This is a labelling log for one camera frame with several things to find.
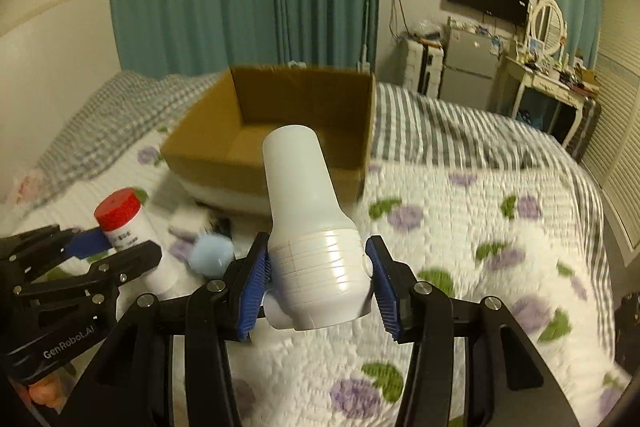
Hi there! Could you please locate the silver mini fridge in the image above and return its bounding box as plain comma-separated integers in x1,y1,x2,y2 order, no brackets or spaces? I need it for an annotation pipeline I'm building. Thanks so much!
439,28,499,110

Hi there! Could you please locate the grey checkered bed sheet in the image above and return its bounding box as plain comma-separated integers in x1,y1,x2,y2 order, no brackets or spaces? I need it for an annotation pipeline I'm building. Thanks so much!
34,69,609,253

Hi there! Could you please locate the floral white quilt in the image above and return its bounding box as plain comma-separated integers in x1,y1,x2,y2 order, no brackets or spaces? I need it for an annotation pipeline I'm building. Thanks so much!
0,126,632,427

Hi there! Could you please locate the red-capped white bottle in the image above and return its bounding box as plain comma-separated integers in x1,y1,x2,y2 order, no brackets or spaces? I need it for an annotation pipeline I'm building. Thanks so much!
93,187,179,296

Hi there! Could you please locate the white vanity table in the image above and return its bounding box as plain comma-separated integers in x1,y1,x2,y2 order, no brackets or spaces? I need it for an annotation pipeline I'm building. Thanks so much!
490,57,601,161

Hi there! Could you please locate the white plastic bottle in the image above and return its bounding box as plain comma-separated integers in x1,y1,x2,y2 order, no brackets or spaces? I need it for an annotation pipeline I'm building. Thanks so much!
262,124,373,331

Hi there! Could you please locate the small white box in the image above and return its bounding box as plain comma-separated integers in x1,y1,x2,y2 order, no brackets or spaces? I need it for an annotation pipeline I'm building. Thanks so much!
168,205,215,241

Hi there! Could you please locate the oval white vanity mirror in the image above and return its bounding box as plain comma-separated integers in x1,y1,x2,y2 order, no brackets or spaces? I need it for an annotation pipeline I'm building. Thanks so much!
526,0,568,57

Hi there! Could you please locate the brown cardboard box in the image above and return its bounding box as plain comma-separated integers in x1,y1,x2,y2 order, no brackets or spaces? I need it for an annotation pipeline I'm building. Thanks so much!
160,66,375,215

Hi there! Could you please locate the white suitcase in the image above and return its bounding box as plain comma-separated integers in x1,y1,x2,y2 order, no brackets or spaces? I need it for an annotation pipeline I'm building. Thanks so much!
402,38,445,98

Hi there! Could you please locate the white louvered closet door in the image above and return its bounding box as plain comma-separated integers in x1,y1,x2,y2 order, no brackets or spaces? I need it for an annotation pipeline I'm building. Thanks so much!
584,0,639,263

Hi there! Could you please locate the light blue pompom ball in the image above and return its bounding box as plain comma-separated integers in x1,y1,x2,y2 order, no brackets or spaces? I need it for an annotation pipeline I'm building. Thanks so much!
189,233,234,279

